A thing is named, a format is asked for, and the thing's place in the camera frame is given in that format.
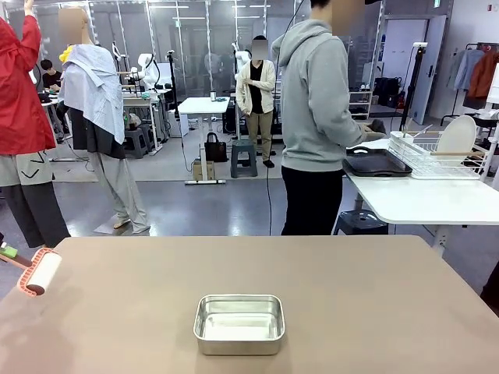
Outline steel rectangular container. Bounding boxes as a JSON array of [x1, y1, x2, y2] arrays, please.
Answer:
[[193, 294, 286, 356]]

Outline white side table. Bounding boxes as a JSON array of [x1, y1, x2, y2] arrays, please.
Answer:
[[342, 138, 499, 258]]

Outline light blue hanging shirt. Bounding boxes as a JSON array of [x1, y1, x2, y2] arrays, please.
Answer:
[[447, 48, 484, 93]]

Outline orange hanging jacket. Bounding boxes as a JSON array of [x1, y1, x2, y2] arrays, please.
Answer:
[[466, 50, 499, 101]]

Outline person right hand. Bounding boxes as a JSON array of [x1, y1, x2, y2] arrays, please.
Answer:
[[362, 122, 387, 142]]

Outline seated person in black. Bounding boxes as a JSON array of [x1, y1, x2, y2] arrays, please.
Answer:
[[41, 58, 63, 93]]

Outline dark grey mannequin trousers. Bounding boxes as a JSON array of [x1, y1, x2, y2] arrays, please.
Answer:
[[0, 181, 72, 249]]

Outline grey plastic step stool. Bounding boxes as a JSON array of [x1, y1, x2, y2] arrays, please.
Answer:
[[122, 126, 152, 159]]

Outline person in grey hoodie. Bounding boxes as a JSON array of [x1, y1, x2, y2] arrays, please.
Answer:
[[271, 0, 387, 237]]

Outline dark metal stool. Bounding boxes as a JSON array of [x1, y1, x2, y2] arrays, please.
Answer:
[[333, 209, 389, 236]]

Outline white round plate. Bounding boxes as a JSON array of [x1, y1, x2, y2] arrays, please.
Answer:
[[435, 115, 478, 155]]

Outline cardboard box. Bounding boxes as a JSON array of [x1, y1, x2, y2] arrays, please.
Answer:
[[192, 160, 215, 182]]

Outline skin tone mannequin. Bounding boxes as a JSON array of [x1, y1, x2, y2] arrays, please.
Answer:
[[58, 5, 132, 231]]

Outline red jacket on mannequin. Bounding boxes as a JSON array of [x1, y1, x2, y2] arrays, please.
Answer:
[[0, 0, 58, 156]]

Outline black clothes rack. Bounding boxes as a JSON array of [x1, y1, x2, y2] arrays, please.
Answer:
[[440, 41, 499, 126]]

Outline black tripod with white top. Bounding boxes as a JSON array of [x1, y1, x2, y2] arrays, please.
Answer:
[[398, 41, 428, 132]]

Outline striped light blue shirt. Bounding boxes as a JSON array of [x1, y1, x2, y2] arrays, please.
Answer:
[[58, 44, 126, 145]]

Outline light grey mannequin trousers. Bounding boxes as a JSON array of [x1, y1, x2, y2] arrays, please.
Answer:
[[87, 150, 151, 235]]

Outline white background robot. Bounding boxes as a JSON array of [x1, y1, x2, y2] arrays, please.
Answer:
[[136, 53, 161, 93], [233, 41, 253, 67]]

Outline person in cream cardigan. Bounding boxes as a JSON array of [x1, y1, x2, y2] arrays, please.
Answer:
[[235, 34, 276, 168]]

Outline tall grey plastic stool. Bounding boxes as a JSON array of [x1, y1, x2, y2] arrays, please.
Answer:
[[230, 139, 258, 179]]

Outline person right forearm grey sleeve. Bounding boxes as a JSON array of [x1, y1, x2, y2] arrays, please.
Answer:
[[331, 116, 375, 148]]

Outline dark grey mannequin top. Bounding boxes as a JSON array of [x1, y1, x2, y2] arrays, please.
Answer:
[[68, 107, 126, 160]]

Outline black bags pile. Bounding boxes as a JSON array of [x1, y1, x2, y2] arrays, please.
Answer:
[[373, 76, 406, 109]]

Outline white door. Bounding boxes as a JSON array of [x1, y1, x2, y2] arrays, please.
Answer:
[[381, 15, 448, 125]]

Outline white shoe rack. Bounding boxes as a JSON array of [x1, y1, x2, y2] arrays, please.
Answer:
[[349, 90, 373, 120]]

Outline pink handled lint roller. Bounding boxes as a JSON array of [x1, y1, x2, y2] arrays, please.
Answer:
[[5, 247, 63, 297]]

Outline white standing desk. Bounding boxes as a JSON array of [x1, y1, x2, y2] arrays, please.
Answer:
[[177, 97, 231, 186]]

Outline beige skirt with black lines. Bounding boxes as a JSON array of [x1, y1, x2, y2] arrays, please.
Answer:
[[0, 150, 55, 189]]

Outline white wire dish rack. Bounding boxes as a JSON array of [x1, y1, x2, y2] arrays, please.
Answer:
[[388, 130, 490, 180]]

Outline black tote bag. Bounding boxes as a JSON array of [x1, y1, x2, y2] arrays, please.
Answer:
[[204, 132, 228, 164]]

